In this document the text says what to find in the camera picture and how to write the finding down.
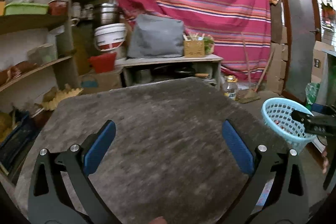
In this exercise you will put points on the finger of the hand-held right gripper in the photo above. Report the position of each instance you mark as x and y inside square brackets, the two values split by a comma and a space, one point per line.
[307, 121]
[324, 109]

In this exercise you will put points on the glass jar with yellow lid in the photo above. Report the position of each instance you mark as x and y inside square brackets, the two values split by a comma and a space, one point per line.
[231, 88]

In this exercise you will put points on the red snack packet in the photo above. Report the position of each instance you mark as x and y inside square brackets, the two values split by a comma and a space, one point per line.
[278, 123]

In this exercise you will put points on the red plastic basin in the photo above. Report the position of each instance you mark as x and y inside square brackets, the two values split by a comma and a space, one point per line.
[103, 62]

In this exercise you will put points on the straw broom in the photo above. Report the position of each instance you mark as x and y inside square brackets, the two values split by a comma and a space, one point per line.
[249, 96]

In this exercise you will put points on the grey door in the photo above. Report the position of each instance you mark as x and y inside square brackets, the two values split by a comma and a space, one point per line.
[299, 29]

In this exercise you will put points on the green leafy vegetables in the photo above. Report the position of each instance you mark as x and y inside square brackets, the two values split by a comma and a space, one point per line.
[209, 43]

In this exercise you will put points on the yellow egg tray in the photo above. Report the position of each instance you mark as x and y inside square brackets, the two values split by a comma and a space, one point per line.
[60, 98]

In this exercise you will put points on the green plastic container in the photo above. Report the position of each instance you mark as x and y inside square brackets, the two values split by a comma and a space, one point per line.
[26, 8]

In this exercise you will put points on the white plastic bucket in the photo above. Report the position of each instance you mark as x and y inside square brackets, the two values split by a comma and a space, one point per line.
[110, 37]

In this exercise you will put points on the tall wooden shelf unit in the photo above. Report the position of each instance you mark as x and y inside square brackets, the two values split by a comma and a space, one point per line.
[34, 22]

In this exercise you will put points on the black frying pan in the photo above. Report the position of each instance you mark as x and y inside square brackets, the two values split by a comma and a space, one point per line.
[185, 71]

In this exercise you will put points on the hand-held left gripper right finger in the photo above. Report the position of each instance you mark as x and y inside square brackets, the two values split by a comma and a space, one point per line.
[237, 146]

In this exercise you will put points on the light blue plastic basket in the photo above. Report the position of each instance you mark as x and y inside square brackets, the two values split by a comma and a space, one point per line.
[278, 116]

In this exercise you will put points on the dark blue plastic crate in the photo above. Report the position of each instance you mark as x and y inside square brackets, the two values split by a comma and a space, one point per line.
[15, 140]

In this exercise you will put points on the cardboard box with dark label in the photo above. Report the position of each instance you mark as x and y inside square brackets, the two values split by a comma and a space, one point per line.
[319, 61]

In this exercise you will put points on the stacked cardboard sheets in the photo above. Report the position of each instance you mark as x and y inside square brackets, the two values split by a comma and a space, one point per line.
[275, 61]

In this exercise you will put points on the low wooden shelf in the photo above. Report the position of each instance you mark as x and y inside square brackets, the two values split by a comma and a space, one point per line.
[170, 60]

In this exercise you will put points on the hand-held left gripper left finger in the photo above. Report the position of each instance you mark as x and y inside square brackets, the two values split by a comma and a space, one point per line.
[101, 145]

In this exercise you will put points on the woven yellow basket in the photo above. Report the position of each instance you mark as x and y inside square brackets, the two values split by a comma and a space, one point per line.
[194, 49]

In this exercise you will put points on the metal pot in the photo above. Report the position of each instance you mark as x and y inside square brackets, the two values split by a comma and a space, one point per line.
[106, 12]

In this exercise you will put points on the green plastic bag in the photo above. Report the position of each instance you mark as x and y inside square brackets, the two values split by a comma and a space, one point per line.
[313, 94]

